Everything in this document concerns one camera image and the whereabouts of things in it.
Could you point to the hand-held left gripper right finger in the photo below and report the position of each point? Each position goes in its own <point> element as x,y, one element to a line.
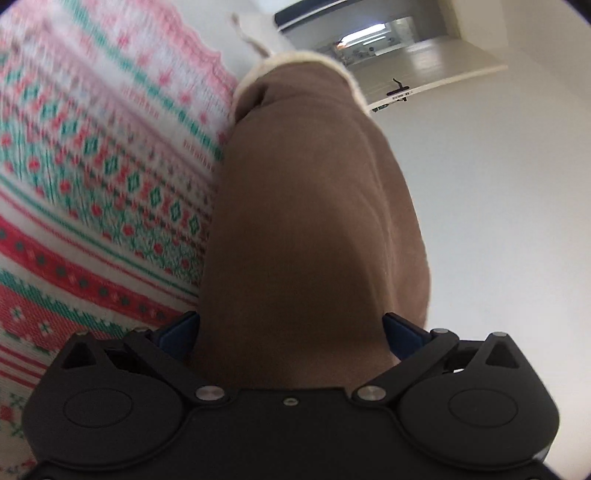
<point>402,338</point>

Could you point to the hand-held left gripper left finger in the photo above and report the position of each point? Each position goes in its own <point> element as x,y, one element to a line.
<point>180,333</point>

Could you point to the brown fleece-lined garment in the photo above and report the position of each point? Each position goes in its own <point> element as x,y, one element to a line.
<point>314,207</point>

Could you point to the red green patterned blanket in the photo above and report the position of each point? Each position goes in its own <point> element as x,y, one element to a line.
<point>92,184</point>

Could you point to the white door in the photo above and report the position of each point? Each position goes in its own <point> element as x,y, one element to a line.
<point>438,64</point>

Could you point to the cream cloth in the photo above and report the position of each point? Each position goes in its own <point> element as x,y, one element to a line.
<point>251,34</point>

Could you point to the bed with grey sheet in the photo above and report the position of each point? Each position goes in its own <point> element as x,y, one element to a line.
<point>217,27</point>

